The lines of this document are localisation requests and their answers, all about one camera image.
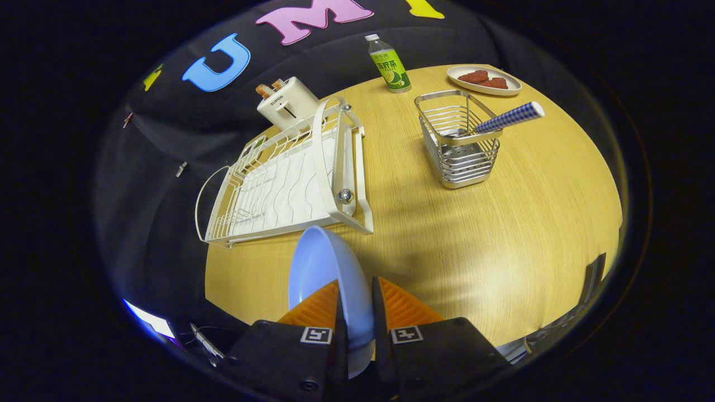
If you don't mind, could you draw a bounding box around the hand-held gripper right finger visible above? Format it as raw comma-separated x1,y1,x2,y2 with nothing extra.
371,276,509,402

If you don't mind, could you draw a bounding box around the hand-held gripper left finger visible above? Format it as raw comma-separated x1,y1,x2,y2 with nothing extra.
223,279,350,402

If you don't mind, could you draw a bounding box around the blue plate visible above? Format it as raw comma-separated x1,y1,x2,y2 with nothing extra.
288,226,376,380

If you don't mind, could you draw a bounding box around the white wire dish rack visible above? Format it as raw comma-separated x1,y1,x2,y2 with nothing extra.
194,96,374,249

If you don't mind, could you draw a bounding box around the silver metal wire basket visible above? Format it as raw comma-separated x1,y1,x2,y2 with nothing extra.
414,90,502,189

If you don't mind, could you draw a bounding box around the spoon with blue checkered handle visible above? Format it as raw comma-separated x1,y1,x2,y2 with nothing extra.
474,101,545,136

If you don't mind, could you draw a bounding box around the white oval plate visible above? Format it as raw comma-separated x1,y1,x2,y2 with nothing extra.
446,65,522,97

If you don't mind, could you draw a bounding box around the computer monitor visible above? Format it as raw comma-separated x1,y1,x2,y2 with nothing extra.
123,299,177,339

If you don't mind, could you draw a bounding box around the black backdrop cloth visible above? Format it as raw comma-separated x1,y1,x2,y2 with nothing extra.
95,0,559,336

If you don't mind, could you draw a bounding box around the white toaster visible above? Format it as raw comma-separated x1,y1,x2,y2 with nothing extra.
256,76,320,130

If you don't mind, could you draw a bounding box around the green label drink bottle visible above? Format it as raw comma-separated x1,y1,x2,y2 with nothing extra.
365,34,412,94

